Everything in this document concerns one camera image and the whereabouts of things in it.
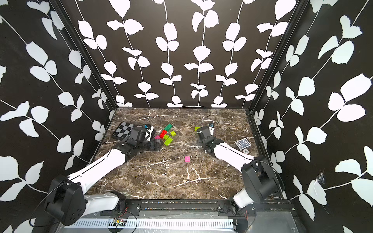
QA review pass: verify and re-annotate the red long lego brick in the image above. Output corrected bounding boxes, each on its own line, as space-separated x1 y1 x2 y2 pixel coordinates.
160 130 168 138

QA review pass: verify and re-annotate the dark green long lego brick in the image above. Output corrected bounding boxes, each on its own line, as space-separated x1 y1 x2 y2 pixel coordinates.
164 123 173 132

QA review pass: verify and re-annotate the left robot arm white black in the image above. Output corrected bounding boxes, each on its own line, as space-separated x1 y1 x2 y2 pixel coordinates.
44 124 157 226

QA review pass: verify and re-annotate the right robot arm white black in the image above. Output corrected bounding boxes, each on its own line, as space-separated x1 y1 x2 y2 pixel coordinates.
196 126 281 211

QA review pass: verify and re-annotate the lime long lego brick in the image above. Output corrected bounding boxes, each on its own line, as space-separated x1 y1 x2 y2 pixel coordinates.
164 137 173 146

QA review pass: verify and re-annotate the black white checkerboard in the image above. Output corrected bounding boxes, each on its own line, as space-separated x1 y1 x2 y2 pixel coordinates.
111 121 134 141

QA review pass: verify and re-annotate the blue playing card box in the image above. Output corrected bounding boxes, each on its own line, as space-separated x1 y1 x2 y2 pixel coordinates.
235 138 251 150

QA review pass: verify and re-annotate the small circuit board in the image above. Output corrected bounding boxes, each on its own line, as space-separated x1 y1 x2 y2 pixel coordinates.
108 218 127 229

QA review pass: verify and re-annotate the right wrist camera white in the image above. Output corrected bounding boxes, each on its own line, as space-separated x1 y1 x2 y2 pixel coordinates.
208 121 215 136

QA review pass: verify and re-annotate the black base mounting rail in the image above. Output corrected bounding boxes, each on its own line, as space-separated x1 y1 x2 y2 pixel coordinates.
74 199 297 217

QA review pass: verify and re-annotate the white slotted cable duct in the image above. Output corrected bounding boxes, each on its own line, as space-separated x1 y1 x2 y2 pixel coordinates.
67 218 236 230

